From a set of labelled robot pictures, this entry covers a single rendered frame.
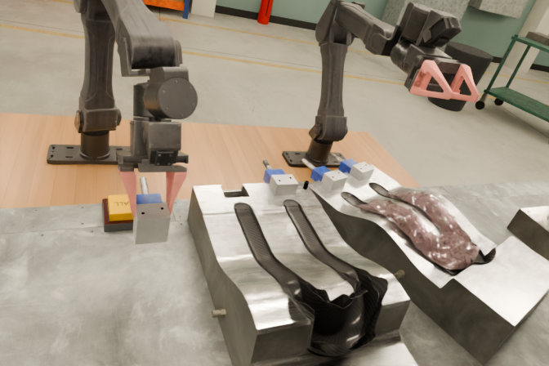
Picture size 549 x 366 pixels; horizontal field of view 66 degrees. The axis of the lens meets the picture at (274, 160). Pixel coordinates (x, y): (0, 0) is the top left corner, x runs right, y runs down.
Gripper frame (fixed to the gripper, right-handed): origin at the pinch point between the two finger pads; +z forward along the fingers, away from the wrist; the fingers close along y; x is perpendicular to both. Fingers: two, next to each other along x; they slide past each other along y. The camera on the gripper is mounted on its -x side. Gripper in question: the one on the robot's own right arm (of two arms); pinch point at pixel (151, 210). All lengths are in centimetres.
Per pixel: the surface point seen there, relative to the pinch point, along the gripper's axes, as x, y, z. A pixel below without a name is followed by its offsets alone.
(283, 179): 11.8, 29.2, -2.5
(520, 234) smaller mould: 3, 96, 13
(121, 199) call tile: 20.7, -2.6, 2.1
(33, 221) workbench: 21.8, -18.0, 5.8
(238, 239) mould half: 1.6, 15.4, 6.6
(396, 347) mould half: -19.1, 34.7, 19.8
